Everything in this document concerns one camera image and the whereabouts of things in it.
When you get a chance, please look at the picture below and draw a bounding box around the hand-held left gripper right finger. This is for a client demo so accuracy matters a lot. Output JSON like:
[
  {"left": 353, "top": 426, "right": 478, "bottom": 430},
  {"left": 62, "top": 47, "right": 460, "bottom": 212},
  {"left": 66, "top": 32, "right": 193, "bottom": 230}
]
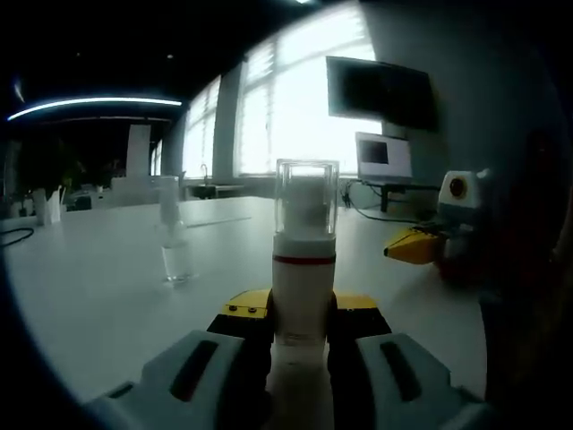
[{"left": 328, "top": 293, "right": 496, "bottom": 430}]

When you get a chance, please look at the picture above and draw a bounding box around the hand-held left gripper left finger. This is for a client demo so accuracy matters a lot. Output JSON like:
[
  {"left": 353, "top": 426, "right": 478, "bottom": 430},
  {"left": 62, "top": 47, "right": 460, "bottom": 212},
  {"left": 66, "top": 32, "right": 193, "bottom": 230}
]
[{"left": 84, "top": 288, "right": 275, "bottom": 430}]

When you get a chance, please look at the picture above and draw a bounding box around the beige pump bottle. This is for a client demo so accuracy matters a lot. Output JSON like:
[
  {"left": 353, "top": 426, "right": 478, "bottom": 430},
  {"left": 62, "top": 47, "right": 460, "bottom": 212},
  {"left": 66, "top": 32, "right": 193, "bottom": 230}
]
[{"left": 270, "top": 159, "right": 340, "bottom": 349}]

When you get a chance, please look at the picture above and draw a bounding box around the clear pump bottle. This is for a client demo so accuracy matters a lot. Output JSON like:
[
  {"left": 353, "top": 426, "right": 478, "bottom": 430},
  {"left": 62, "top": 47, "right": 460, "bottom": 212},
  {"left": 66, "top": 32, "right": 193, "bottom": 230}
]
[{"left": 154, "top": 175, "right": 201, "bottom": 284}]

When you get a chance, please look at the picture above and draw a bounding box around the clear pump bottle cover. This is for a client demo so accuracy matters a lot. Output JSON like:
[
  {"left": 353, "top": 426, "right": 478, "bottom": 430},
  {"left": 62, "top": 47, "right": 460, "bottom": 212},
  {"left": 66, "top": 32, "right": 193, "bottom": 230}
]
[
  {"left": 155, "top": 175, "right": 183, "bottom": 225},
  {"left": 274, "top": 158, "right": 340, "bottom": 239}
]

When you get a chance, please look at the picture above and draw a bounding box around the black laptop stand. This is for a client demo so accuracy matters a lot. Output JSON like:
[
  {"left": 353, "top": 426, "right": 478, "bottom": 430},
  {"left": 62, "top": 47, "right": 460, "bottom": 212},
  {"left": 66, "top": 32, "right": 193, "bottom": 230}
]
[{"left": 357, "top": 177, "right": 442, "bottom": 214}]

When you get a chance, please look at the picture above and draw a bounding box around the white laptop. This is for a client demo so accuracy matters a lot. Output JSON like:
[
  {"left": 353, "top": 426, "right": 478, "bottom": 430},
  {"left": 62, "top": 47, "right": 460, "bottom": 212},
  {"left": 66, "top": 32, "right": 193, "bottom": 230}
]
[{"left": 355, "top": 130, "right": 414, "bottom": 185}]

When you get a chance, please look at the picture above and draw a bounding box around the white low partition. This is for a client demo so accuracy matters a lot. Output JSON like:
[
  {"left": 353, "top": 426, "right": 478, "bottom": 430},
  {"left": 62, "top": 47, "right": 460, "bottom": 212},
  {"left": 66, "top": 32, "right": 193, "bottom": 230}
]
[{"left": 110, "top": 176, "right": 180, "bottom": 208}]

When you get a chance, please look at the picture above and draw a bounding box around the potted green plant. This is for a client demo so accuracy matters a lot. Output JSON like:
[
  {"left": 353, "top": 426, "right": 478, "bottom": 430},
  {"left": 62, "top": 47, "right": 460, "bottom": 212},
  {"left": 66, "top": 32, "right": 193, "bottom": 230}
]
[{"left": 15, "top": 138, "right": 89, "bottom": 226}]

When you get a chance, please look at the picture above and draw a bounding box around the curved ceiling light strip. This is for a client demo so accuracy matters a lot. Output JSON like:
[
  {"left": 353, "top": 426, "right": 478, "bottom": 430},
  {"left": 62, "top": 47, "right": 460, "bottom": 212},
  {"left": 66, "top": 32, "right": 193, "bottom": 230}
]
[{"left": 6, "top": 96, "right": 184, "bottom": 123}]

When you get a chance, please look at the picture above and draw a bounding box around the black laptop cable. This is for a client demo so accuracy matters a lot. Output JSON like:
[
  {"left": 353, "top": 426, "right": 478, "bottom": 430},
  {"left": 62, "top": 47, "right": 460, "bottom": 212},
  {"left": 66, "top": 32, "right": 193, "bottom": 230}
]
[{"left": 338, "top": 181, "right": 444, "bottom": 222}]

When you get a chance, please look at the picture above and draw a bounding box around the black wall monitor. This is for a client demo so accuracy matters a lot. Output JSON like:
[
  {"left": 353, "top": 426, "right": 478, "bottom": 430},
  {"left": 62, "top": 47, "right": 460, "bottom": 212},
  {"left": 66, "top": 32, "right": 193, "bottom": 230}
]
[{"left": 325, "top": 56, "right": 438, "bottom": 132}]

